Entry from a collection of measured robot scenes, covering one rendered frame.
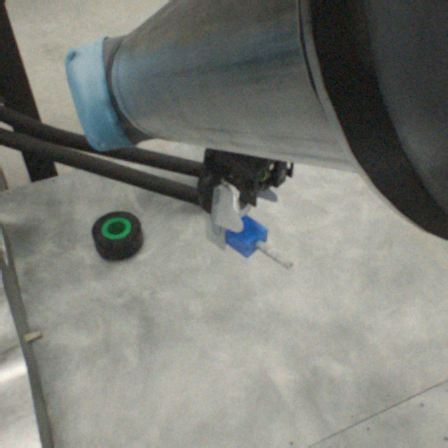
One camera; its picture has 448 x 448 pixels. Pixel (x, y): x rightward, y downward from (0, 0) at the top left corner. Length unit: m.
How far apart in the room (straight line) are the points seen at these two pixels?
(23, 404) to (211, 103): 0.54
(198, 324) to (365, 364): 0.24
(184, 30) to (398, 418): 0.63
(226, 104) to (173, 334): 0.63
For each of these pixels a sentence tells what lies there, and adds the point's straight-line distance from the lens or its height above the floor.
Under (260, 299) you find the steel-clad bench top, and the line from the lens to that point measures 0.80.
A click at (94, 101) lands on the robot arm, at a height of 1.27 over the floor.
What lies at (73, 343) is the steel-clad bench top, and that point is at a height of 0.80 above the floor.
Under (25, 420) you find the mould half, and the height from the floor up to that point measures 0.89.
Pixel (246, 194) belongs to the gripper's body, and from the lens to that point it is 0.59.
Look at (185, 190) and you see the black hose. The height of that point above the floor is 0.84.
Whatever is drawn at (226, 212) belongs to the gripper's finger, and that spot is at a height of 1.00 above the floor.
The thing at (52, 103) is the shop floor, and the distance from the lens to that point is 2.74.
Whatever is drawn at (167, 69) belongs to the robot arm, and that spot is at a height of 1.36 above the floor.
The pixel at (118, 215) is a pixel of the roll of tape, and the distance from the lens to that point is 0.88.
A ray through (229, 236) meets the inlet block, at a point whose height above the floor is 0.94.
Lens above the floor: 1.46
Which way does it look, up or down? 47 degrees down
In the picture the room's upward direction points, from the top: straight up
